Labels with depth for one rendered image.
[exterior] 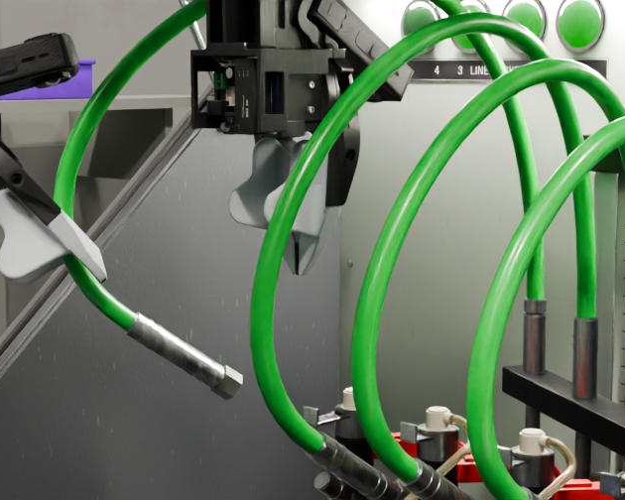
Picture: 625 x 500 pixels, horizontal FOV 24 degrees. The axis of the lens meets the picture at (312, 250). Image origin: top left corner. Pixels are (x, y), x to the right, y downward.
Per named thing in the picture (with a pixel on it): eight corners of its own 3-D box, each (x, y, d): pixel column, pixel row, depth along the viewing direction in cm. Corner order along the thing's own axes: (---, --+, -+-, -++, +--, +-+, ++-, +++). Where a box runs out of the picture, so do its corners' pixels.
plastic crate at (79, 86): (46, 97, 415) (45, 59, 414) (97, 98, 400) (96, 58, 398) (-56, 99, 391) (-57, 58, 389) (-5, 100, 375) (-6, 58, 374)
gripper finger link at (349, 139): (292, 203, 97) (292, 73, 96) (312, 201, 98) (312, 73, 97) (340, 208, 93) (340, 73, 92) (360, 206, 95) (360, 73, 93)
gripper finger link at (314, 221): (246, 281, 94) (245, 140, 93) (313, 273, 98) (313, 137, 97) (278, 287, 92) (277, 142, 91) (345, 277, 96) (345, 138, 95)
